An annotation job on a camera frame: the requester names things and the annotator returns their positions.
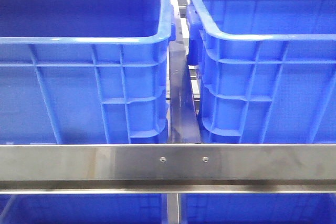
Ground blue crate lower right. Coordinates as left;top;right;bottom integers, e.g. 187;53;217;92
182;194;335;223

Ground blue crate lower left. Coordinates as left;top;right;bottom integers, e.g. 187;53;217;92
1;194;167;223

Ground blue plastic crate right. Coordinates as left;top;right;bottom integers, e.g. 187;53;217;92
187;0;335;144

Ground steel centre divider bar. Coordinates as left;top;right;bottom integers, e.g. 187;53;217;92
169;41;202;144

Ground stainless steel rack rail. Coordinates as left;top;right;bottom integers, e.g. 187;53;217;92
1;144;335;194

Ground blue plastic crate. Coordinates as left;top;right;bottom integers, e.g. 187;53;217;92
1;0;174;145
187;0;335;144

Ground blue plastic crate left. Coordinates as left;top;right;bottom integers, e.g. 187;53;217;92
1;0;174;145

